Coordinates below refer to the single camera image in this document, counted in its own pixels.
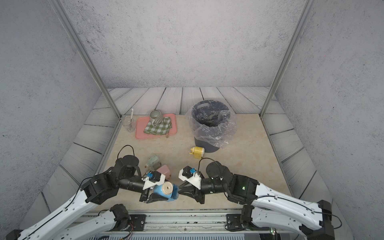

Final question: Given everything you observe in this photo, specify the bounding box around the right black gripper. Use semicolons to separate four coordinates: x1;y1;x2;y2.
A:
177;178;230;205

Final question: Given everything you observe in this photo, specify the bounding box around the blue pencil sharpener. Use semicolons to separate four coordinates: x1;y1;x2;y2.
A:
154;182;179;202

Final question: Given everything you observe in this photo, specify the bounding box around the pink pencil sharpener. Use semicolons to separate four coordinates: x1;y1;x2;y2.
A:
157;165;172;180

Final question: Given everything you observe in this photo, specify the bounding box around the green white pencil sharpener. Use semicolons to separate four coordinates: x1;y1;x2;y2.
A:
145;155;162;171

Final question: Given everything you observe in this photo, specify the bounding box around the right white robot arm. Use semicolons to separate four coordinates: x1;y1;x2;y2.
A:
179;161;336;240

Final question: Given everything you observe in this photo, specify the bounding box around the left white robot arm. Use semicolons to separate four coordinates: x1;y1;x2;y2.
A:
6;155;173;240

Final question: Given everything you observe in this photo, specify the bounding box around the pink plastic tray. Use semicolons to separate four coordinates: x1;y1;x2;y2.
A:
135;114;178;140

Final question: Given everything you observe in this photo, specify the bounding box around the green checkered cloth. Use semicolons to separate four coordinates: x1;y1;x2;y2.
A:
144;117;172;136

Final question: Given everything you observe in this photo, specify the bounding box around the clear plastic bin liner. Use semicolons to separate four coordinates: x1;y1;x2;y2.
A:
185;103;238;148

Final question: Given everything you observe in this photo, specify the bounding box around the dark grey trash bin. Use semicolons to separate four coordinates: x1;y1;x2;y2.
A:
191;99;232;154

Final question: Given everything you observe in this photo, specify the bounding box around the ribbed grey cup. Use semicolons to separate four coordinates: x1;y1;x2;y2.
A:
150;110;164;126

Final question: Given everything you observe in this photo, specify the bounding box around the clear glass with stick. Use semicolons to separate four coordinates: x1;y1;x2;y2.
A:
123;108;135;133

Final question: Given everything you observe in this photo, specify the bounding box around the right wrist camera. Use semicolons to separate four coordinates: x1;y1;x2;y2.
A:
179;166;202;190

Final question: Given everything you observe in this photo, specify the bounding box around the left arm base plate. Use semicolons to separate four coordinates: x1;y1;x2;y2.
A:
119;214;147;232

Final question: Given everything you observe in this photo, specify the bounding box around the aluminium mounting rail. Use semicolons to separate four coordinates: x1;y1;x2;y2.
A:
53;209;319;240

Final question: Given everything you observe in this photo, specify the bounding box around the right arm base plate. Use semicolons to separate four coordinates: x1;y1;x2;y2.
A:
225;214;250;232

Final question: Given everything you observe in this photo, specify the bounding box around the left metal frame post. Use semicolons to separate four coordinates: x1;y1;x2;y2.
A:
49;0;122;120

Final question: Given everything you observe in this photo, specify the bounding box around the metal frame post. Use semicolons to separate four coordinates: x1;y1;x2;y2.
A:
49;0;122;120
260;0;316;118

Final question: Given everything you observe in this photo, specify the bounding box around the right metal frame post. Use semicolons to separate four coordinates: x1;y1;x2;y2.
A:
260;0;316;118

